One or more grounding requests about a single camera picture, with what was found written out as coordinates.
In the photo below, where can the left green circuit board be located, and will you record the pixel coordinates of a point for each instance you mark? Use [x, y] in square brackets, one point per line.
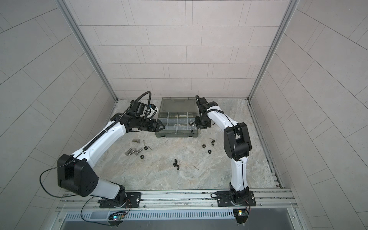
[117, 216]

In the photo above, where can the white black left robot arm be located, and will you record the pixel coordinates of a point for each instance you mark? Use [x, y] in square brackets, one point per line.
[75, 171]

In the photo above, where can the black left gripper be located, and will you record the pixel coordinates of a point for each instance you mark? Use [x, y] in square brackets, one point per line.
[155, 128]

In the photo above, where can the silver spacer cluster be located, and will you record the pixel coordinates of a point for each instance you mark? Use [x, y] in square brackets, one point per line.
[134, 150]

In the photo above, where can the right circuit board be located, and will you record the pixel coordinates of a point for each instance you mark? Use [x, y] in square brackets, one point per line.
[241, 215]

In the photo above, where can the grey compartment organizer box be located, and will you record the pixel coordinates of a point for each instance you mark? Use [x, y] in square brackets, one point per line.
[178, 116]

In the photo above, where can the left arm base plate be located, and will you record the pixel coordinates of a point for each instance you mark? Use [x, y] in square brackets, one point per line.
[123, 200]

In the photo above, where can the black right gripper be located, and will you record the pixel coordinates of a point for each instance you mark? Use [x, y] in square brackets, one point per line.
[199, 125]

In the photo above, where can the black wing nut pair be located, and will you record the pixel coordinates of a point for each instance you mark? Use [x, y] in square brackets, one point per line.
[175, 164]

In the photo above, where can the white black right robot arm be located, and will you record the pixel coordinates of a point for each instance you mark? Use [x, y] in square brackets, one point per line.
[237, 144]

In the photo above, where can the aluminium front rail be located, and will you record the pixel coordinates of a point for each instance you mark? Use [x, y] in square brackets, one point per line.
[263, 198]

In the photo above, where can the white vent grille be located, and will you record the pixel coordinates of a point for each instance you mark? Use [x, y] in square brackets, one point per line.
[154, 215]

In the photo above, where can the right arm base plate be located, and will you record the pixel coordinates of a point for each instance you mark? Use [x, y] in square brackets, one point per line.
[229, 198]

